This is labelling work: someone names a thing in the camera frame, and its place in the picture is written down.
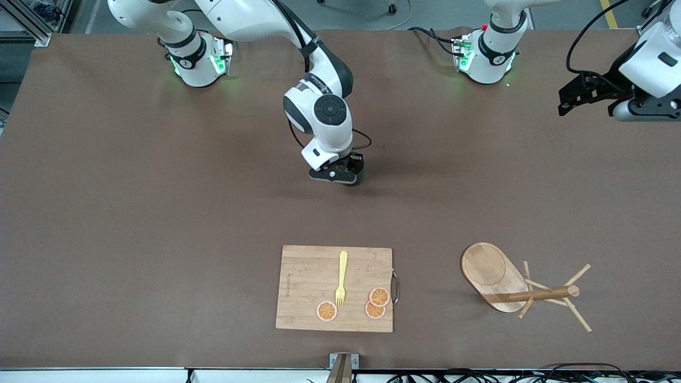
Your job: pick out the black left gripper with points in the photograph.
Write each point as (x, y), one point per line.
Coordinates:
(610, 86)

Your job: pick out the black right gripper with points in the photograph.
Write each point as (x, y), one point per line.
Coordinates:
(357, 161)

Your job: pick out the dark teal cup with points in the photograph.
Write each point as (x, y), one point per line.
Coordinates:
(361, 178)

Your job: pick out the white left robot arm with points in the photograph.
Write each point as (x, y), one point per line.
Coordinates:
(492, 58)

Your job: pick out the wooden mug tree rack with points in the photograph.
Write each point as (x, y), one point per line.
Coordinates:
(487, 271)

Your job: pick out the yellow floor tape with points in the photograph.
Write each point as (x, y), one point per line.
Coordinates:
(609, 13)

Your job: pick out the yellow plastic fork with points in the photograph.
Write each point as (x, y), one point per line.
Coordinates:
(343, 266)

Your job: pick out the bamboo cutting board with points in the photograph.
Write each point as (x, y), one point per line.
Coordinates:
(306, 282)

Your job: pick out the toy orange slice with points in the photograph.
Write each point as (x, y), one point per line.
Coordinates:
(326, 311)
(379, 296)
(372, 313)

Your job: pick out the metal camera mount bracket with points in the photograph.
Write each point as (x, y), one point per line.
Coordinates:
(340, 369)

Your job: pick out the aluminium frame profile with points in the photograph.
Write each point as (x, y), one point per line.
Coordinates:
(42, 38)

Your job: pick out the white table edge rail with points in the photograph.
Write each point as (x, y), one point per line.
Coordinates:
(80, 376)

